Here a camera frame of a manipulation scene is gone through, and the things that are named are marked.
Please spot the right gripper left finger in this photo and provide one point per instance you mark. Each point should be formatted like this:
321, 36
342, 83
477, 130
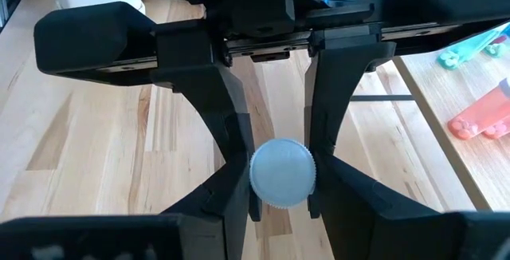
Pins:
227, 200

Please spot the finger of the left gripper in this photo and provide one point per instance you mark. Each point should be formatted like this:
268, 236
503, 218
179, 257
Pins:
207, 80
330, 92

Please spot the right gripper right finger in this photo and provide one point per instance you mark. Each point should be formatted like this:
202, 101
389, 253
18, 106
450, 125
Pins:
358, 220

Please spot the blue bottle white tablets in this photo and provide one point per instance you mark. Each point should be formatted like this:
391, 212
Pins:
283, 172

